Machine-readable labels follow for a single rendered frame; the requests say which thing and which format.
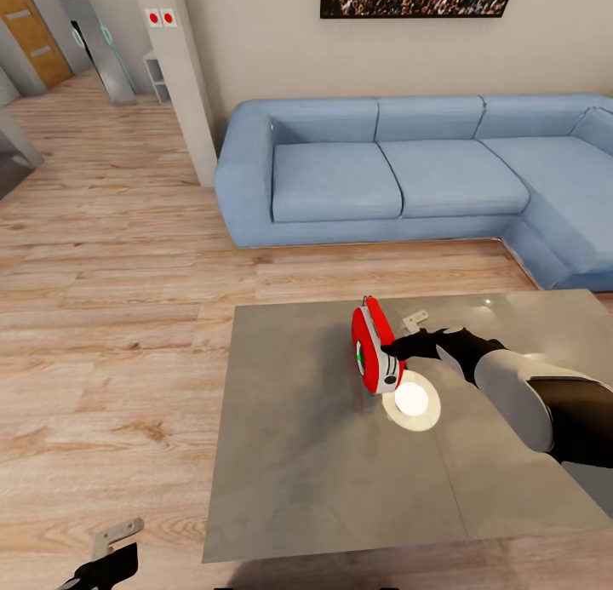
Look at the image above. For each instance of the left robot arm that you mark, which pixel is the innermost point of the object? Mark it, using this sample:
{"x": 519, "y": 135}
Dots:
{"x": 108, "y": 567}

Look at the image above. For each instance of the radio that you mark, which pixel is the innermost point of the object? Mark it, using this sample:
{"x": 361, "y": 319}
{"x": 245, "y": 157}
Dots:
{"x": 382, "y": 373}

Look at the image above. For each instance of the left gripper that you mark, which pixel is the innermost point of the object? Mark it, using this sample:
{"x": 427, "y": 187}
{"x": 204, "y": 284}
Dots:
{"x": 120, "y": 565}

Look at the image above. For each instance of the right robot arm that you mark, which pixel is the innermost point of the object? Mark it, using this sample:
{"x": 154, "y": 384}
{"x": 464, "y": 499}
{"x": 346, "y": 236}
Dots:
{"x": 553, "y": 410}

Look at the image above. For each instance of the standing mirror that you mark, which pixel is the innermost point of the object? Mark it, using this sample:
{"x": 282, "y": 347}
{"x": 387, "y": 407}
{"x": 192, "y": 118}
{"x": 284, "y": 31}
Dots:
{"x": 94, "y": 38}

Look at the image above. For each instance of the electric switch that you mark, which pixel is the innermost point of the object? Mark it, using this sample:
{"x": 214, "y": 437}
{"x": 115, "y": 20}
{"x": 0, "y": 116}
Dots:
{"x": 168, "y": 17}
{"x": 154, "y": 17}

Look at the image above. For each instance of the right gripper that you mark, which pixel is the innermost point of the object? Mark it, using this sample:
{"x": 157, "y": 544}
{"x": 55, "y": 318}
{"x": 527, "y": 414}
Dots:
{"x": 405, "y": 347}

